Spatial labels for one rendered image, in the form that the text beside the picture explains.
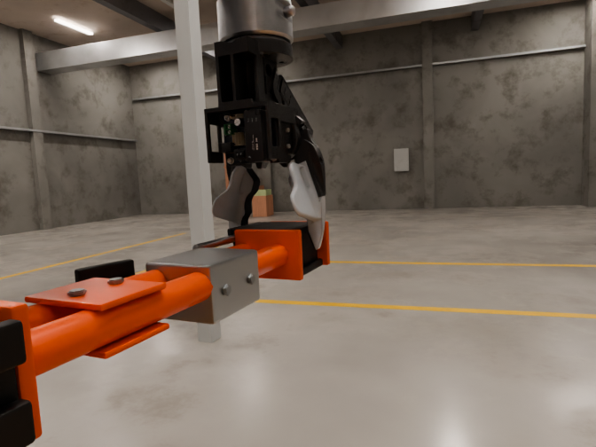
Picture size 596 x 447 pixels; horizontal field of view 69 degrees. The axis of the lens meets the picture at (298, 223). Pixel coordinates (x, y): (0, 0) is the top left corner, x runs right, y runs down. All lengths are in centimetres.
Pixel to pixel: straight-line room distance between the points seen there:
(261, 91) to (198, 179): 267
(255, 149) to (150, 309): 19
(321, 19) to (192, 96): 799
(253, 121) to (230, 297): 17
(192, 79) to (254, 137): 276
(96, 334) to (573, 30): 1486
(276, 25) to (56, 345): 33
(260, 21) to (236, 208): 19
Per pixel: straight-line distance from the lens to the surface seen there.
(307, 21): 1100
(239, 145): 43
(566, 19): 1500
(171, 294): 29
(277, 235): 43
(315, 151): 45
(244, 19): 45
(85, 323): 25
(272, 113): 41
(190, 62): 319
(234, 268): 35
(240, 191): 49
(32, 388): 22
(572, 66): 1476
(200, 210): 310
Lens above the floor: 115
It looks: 6 degrees down
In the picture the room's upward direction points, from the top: 3 degrees counter-clockwise
